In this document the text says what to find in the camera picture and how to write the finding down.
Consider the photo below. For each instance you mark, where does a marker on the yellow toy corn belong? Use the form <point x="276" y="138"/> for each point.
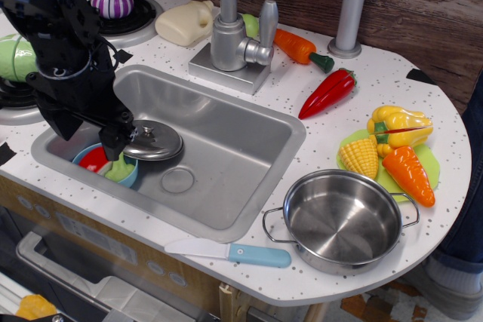
<point x="361" y="157"/>

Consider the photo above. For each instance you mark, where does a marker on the yellow toy bell pepper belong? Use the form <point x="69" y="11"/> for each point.
<point x="392" y="127"/>

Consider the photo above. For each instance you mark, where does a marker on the toy knife blue handle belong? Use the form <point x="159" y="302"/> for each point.
<point x="240" y="253"/>

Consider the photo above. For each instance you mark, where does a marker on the oven door with handle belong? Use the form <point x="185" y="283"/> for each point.
<point x="83" y="285"/>

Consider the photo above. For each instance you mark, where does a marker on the orange toy carrot by faucet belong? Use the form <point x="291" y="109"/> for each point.
<point x="302" y="50"/>

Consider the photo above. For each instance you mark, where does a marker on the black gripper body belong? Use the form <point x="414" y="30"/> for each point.
<point x="66" y="101"/>

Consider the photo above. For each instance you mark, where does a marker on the blue bowl with toy food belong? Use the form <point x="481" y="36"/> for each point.
<point x="124" y="171"/>

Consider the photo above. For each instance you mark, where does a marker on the green toy cabbage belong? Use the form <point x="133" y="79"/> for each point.
<point x="18" y="59"/>

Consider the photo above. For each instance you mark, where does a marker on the red toy chili pepper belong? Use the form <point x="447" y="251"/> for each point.
<point x="333" y="89"/>

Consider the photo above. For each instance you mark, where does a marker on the orange toy carrot on plate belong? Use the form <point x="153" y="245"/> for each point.
<point x="405" y="168"/>

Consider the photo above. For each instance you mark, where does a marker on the stove burner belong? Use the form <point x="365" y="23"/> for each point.
<point x="18" y="105"/>
<point x="134" y="29"/>

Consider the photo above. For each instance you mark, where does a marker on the steel sink basin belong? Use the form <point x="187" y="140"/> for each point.
<point x="234" y="154"/>

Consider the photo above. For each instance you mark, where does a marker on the rear stove burner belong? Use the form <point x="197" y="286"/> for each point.
<point x="134" y="29"/>

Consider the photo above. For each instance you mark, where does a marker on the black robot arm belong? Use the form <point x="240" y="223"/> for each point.
<point x="64" y="34"/>

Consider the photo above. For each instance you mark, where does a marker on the front stove burner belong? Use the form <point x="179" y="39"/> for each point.
<point x="18" y="105"/>

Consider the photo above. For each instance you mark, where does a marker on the cream plastic jug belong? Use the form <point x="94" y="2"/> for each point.
<point x="186" y="24"/>

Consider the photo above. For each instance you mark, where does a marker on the steel pan with handles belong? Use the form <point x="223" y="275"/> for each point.
<point x="342" y="222"/>

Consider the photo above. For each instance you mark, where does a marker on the silver toy faucet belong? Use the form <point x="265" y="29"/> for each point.
<point x="232" y="58"/>

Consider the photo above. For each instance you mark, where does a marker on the green plastic plate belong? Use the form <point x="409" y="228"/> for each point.
<point x="424" y="153"/>

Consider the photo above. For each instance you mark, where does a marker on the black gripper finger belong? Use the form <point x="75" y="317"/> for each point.
<point x="113" y="141"/>

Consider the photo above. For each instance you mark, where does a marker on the silver vertical pole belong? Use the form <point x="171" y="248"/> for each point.
<point x="345" y="44"/>

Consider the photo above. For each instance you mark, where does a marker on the yellow object at bottom left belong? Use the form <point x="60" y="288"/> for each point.
<point x="32" y="307"/>

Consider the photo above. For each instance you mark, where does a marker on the purple toy onion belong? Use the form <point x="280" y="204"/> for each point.
<point x="113" y="9"/>

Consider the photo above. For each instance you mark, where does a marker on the steel pot lid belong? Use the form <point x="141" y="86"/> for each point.
<point x="154" y="141"/>

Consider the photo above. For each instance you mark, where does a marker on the green toy fruit behind faucet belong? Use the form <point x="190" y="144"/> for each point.
<point x="251" y="25"/>

